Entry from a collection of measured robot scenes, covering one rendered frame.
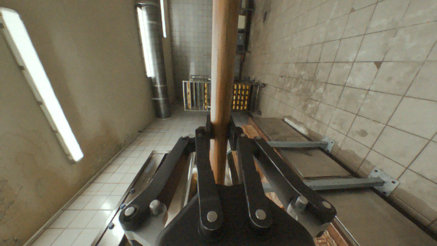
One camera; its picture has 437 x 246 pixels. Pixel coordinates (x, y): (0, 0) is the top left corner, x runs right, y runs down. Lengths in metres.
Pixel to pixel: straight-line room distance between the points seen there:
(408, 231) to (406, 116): 0.64
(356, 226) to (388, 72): 1.00
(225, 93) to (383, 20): 1.50
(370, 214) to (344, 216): 0.17
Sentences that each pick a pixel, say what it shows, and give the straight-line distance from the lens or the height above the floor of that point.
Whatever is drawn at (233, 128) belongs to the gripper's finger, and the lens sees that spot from 0.17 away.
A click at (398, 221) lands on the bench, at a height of 0.18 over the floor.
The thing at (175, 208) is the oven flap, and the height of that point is 1.53.
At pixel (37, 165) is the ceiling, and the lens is 1.79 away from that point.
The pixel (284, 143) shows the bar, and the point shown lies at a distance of 1.39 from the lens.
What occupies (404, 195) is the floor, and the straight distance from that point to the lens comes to 1.44.
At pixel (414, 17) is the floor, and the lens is 1.50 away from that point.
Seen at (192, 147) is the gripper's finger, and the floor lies 1.23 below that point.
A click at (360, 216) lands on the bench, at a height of 0.38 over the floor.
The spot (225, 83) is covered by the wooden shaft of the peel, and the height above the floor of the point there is 1.19.
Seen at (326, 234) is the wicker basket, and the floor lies 0.60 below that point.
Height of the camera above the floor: 1.21
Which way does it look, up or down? 4 degrees down
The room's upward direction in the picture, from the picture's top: 89 degrees counter-clockwise
